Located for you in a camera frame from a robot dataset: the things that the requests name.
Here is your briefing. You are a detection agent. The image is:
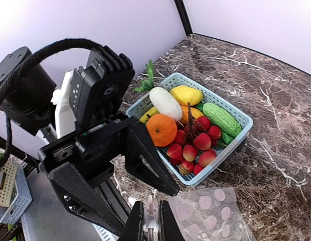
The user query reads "blue background basket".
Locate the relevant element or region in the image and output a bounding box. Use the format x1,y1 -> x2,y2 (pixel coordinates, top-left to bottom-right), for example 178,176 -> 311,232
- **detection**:
0,164 -> 32,224

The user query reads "yellow toy mango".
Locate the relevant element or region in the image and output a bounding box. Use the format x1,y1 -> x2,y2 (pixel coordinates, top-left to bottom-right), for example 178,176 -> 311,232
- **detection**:
170,85 -> 203,106

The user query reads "orange toy fruit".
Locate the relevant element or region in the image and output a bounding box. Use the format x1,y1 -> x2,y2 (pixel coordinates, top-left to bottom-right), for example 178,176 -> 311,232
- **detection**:
146,114 -> 178,147

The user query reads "beige perforated basket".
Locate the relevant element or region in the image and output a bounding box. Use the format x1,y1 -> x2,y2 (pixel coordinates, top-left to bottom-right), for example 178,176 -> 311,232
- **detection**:
0,161 -> 18,207

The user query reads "black left corner frame post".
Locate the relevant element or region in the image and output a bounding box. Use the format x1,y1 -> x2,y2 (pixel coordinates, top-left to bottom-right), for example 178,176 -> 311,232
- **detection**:
174,0 -> 193,36

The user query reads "green toy bitter gourd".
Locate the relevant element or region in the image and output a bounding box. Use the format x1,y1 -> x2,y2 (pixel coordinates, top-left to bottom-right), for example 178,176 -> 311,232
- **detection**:
203,102 -> 242,137

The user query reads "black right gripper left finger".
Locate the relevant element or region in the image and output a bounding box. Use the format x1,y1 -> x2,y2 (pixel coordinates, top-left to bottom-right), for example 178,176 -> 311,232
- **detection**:
118,201 -> 144,241

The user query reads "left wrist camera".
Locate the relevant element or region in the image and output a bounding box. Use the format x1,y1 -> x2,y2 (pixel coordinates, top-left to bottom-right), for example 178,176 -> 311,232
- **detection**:
50,45 -> 135,139

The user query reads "red toy lychee bunch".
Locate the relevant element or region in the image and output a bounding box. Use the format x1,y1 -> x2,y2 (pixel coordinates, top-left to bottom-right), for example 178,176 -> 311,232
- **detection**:
167,105 -> 222,175

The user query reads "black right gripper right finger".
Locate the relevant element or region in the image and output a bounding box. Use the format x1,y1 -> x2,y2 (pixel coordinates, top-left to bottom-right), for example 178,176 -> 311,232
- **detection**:
158,200 -> 185,241

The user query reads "clear zip top bag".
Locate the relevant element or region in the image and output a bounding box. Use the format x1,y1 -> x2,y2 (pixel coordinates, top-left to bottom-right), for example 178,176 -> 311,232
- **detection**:
142,187 -> 256,241

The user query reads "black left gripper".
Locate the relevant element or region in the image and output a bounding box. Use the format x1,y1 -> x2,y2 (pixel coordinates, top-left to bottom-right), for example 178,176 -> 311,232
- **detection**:
38,113 -> 180,235

